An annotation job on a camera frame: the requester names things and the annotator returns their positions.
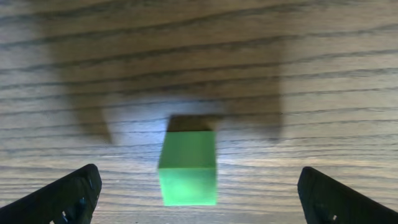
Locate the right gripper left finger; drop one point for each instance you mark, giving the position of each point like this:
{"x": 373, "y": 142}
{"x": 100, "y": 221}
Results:
{"x": 62, "y": 199}

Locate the green cube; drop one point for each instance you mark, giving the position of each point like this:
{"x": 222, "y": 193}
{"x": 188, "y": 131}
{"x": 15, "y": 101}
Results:
{"x": 188, "y": 174}

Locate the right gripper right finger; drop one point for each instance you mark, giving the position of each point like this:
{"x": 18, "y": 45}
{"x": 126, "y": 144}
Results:
{"x": 342, "y": 202}

